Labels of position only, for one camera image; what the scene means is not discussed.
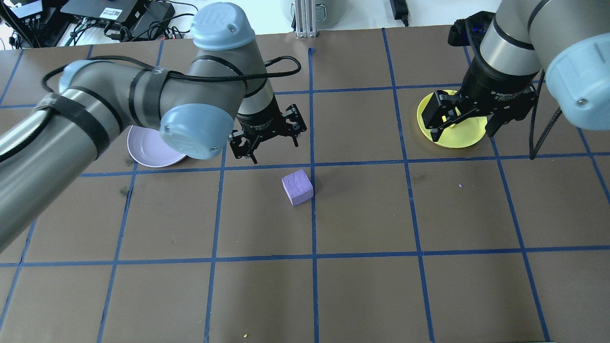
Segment stainless steel pot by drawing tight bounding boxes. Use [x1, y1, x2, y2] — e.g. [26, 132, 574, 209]
[281, 0, 341, 28]

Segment black laptop with red logo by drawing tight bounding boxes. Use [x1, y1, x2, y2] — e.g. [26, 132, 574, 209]
[60, 0, 146, 24]

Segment purple foam block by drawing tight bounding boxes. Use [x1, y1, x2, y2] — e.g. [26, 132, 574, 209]
[281, 169, 315, 207]

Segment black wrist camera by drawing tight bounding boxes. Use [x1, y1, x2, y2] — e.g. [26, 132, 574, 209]
[448, 10, 496, 48]

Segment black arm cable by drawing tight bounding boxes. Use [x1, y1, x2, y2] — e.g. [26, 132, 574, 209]
[42, 55, 302, 93]
[529, 71, 563, 160]

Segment black power adapter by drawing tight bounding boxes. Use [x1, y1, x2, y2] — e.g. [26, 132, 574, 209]
[131, 1, 176, 34]

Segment aluminium profile post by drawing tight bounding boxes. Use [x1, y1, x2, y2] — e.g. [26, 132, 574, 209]
[293, 0, 320, 39]

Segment light purple plate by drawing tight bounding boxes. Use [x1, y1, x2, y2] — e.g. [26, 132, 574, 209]
[126, 125, 189, 168]

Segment black power plug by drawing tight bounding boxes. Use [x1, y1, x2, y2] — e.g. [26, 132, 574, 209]
[390, 0, 410, 27]

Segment yellow plate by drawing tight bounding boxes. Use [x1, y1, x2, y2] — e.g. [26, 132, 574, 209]
[417, 90, 489, 149]

